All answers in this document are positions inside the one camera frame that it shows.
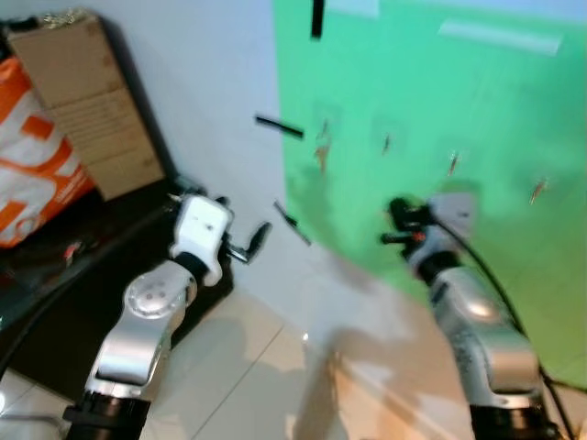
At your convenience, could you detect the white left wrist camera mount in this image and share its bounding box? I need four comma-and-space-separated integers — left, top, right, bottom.
170, 193, 233, 286

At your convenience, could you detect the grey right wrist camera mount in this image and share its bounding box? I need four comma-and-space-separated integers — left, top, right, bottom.
426, 192, 479, 250

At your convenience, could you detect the angled black tape strip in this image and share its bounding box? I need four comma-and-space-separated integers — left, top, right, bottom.
272, 201, 314, 247

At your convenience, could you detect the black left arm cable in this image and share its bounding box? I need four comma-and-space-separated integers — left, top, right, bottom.
0, 275, 102, 381

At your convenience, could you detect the black cabinet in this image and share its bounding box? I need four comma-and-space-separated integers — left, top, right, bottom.
0, 178, 236, 406

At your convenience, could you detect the gold metallic bundle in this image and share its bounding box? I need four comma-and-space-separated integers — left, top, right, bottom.
35, 8, 82, 28

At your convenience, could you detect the brown cardboard box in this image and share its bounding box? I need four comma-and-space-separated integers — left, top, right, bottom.
5, 13, 168, 202

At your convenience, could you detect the green wall sheet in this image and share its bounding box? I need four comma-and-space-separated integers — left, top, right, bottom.
271, 0, 587, 388

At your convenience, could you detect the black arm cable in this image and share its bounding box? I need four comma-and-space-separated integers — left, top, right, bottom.
429, 213, 577, 440
0, 275, 102, 381

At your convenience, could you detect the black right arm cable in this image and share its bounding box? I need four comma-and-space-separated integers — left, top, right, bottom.
429, 213, 577, 440

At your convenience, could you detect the small white tape strip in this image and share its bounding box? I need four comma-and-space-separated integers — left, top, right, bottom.
325, 0, 380, 20

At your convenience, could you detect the long black tape strip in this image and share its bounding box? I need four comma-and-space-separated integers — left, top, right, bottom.
254, 114, 306, 141

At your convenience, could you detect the short black tape strip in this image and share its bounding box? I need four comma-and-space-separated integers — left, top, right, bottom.
310, 0, 327, 40

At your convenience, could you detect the orange and white bag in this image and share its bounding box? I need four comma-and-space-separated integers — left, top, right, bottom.
0, 55, 98, 250

